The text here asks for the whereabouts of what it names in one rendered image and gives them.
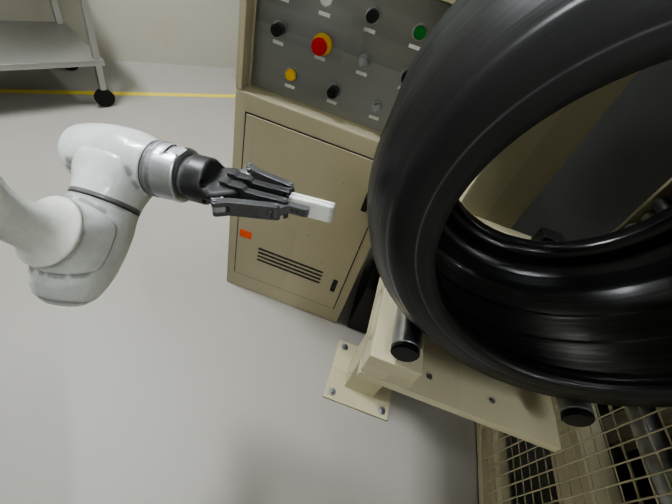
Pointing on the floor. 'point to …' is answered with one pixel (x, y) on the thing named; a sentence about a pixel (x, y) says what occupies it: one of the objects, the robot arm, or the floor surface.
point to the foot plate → (379, 404)
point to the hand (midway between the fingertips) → (311, 207)
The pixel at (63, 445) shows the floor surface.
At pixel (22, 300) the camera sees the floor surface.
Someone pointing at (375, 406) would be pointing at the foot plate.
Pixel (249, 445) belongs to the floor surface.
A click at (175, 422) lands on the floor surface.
